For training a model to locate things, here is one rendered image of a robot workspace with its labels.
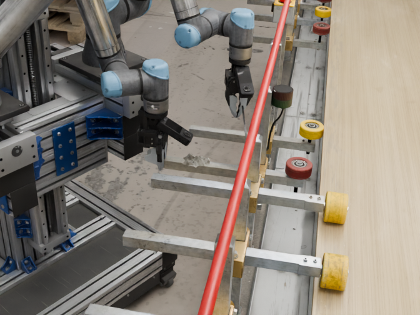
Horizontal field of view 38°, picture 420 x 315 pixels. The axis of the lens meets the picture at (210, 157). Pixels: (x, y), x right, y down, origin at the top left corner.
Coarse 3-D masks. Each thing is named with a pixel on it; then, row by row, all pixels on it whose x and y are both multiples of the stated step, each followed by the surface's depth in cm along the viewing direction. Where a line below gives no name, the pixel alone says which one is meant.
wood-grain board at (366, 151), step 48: (336, 0) 326; (384, 0) 329; (336, 48) 268; (384, 48) 270; (336, 96) 227; (384, 96) 229; (336, 144) 197; (384, 144) 199; (384, 192) 175; (336, 240) 156; (384, 240) 157; (384, 288) 142
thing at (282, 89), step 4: (276, 88) 178; (280, 88) 178; (284, 88) 179; (288, 88) 179; (280, 92) 176; (284, 92) 176; (288, 92) 177; (280, 100) 177; (288, 100) 178; (272, 108) 183; (284, 108) 181; (280, 116) 183; (276, 120) 184; (272, 124) 185; (268, 140) 188; (268, 144) 189; (268, 148) 190
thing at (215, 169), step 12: (168, 156) 195; (168, 168) 194; (180, 168) 193; (192, 168) 192; (204, 168) 191; (216, 168) 190; (228, 168) 190; (276, 180) 189; (288, 180) 188; (300, 180) 187
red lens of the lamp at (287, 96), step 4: (280, 84) 181; (292, 88) 179; (272, 92) 179; (276, 92) 177; (292, 92) 178; (272, 96) 179; (276, 96) 177; (280, 96) 177; (284, 96) 176; (288, 96) 177; (292, 96) 179; (284, 100) 177
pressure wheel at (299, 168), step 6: (288, 162) 186; (294, 162) 186; (300, 162) 185; (306, 162) 186; (288, 168) 184; (294, 168) 183; (300, 168) 183; (306, 168) 183; (288, 174) 185; (294, 174) 183; (300, 174) 183; (306, 174) 184
